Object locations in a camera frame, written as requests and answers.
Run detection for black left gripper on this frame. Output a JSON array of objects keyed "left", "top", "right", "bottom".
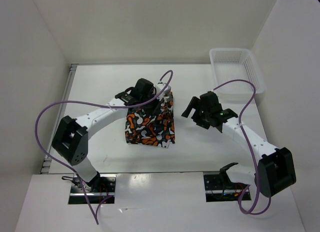
[{"left": 140, "top": 91, "right": 164, "bottom": 117}]

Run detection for orange grey camouflage shorts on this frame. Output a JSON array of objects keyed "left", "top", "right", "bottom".
[{"left": 124, "top": 92, "right": 176, "bottom": 148}]

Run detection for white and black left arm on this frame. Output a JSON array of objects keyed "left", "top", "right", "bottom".
[{"left": 51, "top": 78, "right": 171, "bottom": 192}]

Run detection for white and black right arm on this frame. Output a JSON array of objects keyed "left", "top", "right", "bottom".
[{"left": 182, "top": 91, "right": 297, "bottom": 198}]

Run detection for white perforated plastic basket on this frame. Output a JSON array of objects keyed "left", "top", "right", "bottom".
[{"left": 209, "top": 48, "right": 266, "bottom": 98}]

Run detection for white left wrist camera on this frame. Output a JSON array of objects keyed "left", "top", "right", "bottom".
[{"left": 155, "top": 82, "right": 171, "bottom": 99}]

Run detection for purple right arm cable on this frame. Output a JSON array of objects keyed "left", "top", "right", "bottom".
[{"left": 212, "top": 79, "right": 272, "bottom": 215}]

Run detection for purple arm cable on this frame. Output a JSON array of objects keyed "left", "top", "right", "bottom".
[
  {"left": 34, "top": 69, "right": 175, "bottom": 225},
  {"left": 212, "top": 79, "right": 272, "bottom": 215}
]

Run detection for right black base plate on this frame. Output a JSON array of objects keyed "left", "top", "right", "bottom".
[{"left": 203, "top": 172, "right": 247, "bottom": 202}]

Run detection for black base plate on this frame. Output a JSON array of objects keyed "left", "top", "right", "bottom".
[
  {"left": 203, "top": 172, "right": 247, "bottom": 202},
  {"left": 62, "top": 175, "right": 117, "bottom": 205}
]

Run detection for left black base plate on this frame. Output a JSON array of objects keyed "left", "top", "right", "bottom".
[{"left": 62, "top": 175, "right": 117, "bottom": 205}]

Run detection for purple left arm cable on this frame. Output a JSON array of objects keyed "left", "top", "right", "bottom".
[{"left": 34, "top": 69, "right": 175, "bottom": 225}]

